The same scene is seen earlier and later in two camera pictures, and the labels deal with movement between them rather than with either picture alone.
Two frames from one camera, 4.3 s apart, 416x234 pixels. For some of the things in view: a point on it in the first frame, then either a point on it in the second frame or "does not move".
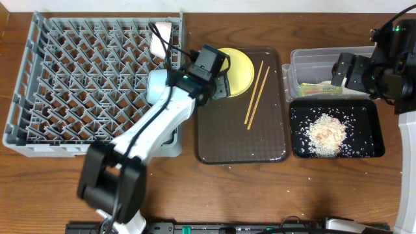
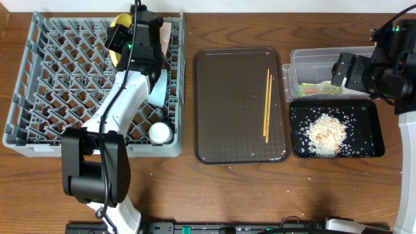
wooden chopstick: (251, 101) → (266, 103)
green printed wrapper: (318, 89) does not move
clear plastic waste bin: (309, 75) does not move
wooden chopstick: (258, 97) → (268, 112)
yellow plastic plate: (240, 73) → (124, 19)
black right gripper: (359, 64) does not move
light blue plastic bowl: (156, 82) does not move
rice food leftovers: (326, 134) does not move
